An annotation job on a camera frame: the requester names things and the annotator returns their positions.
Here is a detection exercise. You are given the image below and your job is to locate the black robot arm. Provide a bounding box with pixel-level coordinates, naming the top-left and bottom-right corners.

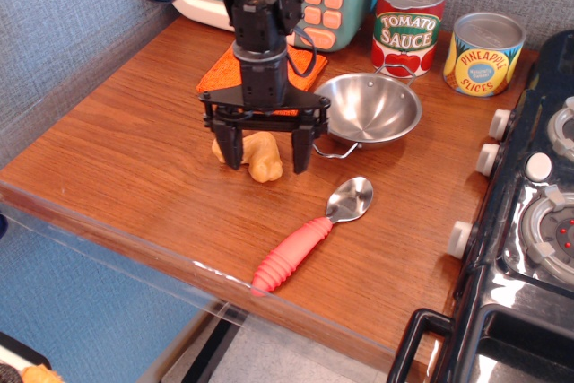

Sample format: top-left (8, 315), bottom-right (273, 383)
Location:
top-left (199, 0), bottom-right (330, 173)

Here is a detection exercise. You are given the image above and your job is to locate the toy chicken wing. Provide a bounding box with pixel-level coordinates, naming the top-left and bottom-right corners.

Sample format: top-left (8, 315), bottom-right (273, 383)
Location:
top-left (240, 132), bottom-right (283, 183)

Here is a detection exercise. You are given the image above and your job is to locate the black toy stove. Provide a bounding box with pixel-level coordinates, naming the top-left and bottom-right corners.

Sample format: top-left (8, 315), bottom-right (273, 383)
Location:
top-left (388, 30), bottom-right (573, 382)

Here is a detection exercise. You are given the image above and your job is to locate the spoon with red handle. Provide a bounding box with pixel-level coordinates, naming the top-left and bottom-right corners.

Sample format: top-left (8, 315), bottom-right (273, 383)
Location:
top-left (251, 177), bottom-right (374, 297)

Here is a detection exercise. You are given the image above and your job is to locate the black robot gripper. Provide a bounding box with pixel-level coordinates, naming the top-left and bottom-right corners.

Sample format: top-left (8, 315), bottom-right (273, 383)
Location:
top-left (197, 54), bottom-right (330, 174)

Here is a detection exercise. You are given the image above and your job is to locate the tomato sauce can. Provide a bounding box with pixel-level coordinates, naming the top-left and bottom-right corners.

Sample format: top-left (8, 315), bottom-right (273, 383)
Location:
top-left (371, 0), bottom-right (446, 78)

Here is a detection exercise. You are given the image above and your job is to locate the pineapple slices can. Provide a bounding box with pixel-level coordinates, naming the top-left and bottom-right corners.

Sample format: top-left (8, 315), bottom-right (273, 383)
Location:
top-left (443, 12), bottom-right (526, 98)

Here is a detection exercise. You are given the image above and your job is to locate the clear acrylic table guard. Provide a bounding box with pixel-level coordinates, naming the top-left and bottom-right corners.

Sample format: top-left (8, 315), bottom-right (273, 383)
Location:
top-left (1, 182), bottom-right (395, 371)

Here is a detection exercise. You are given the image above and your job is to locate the orange red cloth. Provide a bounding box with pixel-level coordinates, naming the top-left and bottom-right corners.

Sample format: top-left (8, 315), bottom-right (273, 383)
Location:
top-left (196, 42), bottom-right (327, 95)

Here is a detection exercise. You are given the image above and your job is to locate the orange object at bottom left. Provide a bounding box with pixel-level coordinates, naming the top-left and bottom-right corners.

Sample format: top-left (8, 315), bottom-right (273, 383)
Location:
top-left (21, 364), bottom-right (64, 383)

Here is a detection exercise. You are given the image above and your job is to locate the small steel bowl with handles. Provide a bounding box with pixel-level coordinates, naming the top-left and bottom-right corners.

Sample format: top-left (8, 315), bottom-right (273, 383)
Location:
top-left (314, 68), bottom-right (422, 159)

